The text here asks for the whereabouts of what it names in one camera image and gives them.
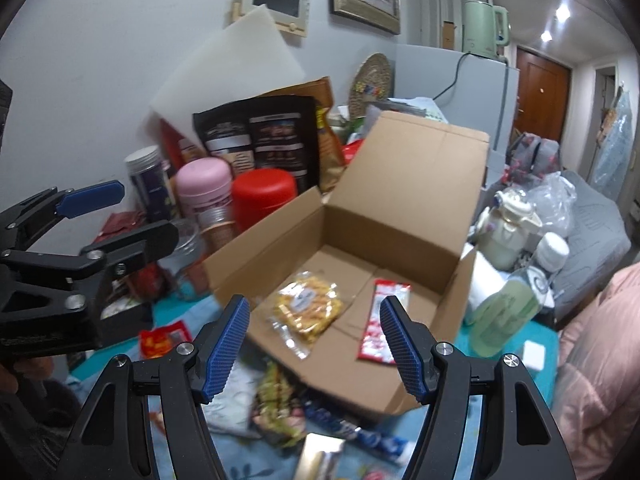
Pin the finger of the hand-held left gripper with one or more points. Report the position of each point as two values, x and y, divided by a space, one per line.
140 242
90 197

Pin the blue cookie tube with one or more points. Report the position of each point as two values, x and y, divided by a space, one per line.
370 442

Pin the green electric kettle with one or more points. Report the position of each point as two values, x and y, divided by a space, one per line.
480 30

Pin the white adapter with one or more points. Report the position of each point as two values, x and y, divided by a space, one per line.
534 356

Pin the pink padded jacket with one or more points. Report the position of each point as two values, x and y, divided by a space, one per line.
600 385

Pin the red yellow snack packet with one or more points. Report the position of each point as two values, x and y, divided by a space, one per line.
162 340

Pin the white foam board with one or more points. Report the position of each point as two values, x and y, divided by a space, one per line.
240 60

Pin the grey backpack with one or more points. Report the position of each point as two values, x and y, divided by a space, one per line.
532 155

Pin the blue plastic cover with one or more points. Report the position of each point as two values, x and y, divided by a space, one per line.
617 135

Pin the brown green cereal packet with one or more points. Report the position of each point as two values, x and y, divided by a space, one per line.
277 400

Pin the brown wooden door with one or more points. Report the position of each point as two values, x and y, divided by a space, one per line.
542 95

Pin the red white snack packet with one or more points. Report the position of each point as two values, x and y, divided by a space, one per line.
375 320

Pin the grey refrigerator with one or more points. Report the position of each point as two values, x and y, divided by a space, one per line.
480 100

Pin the clear plastic bag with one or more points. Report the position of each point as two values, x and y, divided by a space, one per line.
552 200

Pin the white lidded bottle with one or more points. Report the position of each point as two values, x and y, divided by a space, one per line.
550 250

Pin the black lidded chili jar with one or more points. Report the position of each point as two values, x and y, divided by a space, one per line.
147 280

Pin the green liquid bottle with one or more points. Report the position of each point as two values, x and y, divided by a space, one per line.
500 315

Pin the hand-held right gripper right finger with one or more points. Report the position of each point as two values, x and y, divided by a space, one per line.
400 350

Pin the red snack bag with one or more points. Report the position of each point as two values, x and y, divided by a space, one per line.
172 145

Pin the black printed bag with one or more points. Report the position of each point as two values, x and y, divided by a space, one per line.
270 135

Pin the blue floral tablecloth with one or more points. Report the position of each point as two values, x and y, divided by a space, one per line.
500 385

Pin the dark red sachets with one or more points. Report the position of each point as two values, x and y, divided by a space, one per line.
120 227

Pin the brown cardboard box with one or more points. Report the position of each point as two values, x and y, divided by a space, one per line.
400 200

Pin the grey sofa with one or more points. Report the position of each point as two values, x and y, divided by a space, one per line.
595 240

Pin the ceiling spotlight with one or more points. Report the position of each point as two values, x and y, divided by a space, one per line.
546 36
562 10

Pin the silver purple snack packet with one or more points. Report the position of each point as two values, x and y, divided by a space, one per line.
320 455

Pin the dark jar with white lid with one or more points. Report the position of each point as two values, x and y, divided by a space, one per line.
147 185

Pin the red lidded jar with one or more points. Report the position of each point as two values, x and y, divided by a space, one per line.
265 195

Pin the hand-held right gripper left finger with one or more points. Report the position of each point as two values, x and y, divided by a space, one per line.
227 345

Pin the white thermos jug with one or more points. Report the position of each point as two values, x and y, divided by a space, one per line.
500 240

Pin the woven round plate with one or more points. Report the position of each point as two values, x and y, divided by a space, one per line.
370 80

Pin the clear plastic jar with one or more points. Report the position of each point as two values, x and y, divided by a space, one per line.
187 255

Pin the pink lidded jar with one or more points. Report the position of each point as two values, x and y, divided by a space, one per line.
202 185

